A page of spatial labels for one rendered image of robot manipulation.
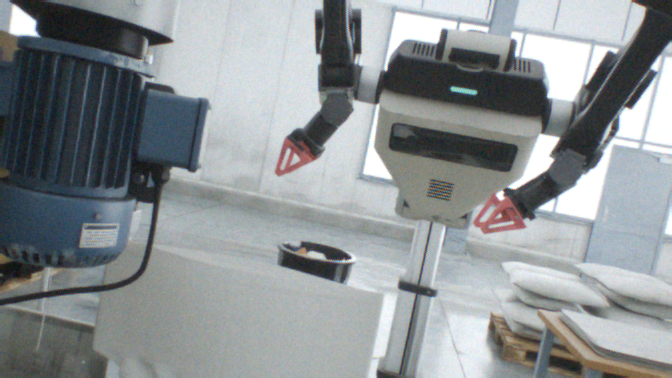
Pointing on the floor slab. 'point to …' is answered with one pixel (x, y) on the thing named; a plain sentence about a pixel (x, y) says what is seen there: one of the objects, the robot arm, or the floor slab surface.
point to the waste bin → (338, 271)
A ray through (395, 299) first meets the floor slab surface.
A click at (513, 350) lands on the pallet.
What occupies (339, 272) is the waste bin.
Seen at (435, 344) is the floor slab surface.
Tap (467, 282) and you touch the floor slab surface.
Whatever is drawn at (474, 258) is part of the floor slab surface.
